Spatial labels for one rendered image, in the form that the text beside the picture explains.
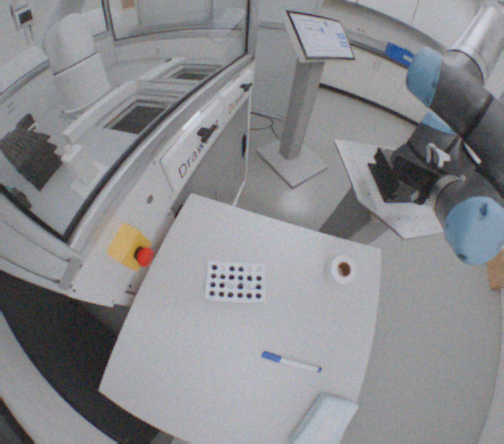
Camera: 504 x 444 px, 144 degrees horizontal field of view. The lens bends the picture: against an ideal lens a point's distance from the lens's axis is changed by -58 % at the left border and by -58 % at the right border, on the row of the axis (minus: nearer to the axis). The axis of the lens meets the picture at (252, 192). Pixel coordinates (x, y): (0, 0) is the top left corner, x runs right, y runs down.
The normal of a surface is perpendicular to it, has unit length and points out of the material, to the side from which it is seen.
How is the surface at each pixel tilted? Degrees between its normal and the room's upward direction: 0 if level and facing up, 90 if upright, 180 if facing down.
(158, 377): 0
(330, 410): 0
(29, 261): 90
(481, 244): 65
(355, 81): 90
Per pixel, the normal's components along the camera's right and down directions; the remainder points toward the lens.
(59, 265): 0.95, 0.28
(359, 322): 0.06, -0.58
